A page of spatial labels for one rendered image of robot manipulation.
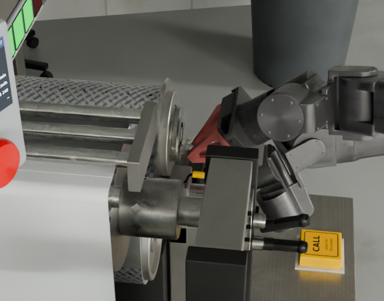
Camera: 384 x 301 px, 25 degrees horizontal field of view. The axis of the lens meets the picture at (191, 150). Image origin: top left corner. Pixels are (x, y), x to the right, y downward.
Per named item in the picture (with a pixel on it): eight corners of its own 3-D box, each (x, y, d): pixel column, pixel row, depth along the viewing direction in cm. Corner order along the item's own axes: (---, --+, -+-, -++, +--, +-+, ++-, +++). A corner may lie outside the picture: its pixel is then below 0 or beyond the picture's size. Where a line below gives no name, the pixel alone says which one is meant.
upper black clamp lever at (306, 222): (311, 229, 85) (308, 218, 84) (261, 236, 86) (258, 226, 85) (311, 220, 86) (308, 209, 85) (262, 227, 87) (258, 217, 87)
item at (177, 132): (186, 118, 122) (180, 169, 119) (172, 117, 122) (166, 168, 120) (182, 97, 115) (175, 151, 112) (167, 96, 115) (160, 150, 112)
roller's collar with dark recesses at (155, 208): (176, 252, 91) (175, 206, 87) (119, 248, 92) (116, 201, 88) (184, 212, 96) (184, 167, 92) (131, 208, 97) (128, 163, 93)
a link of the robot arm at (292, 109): (379, 134, 108) (380, 65, 105) (359, 162, 97) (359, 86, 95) (286, 129, 112) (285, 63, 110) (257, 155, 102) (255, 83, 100)
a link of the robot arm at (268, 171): (276, 134, 127) (270, 153, 122) (295, 173, 129) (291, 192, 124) (234, 150, 129) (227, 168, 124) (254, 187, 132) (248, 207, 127)
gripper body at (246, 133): (255, 122, 118) (301, 99, 115) (249, 172, 111) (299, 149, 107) (227, 90, 115) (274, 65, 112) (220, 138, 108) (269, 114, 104)
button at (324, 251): (340, 270, 145) (341, 260, 144) (298, 266, 146) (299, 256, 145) (340, 242, 151) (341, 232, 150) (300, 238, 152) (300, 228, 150)
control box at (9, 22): (5, 75, 147) (-1, 39, 143) (1, 74, 148) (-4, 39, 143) (43, 6, 167) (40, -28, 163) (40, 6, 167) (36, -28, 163)
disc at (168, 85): (158, 209, 115) (156, 115, 107) (154, 209, 115) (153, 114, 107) (174, 147, 127) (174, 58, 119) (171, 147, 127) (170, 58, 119)
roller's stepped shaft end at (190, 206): (234, 236, 91) (236, 213, 89) (178, 231, 91) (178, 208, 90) (237, 216, 93) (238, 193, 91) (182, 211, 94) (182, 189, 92)
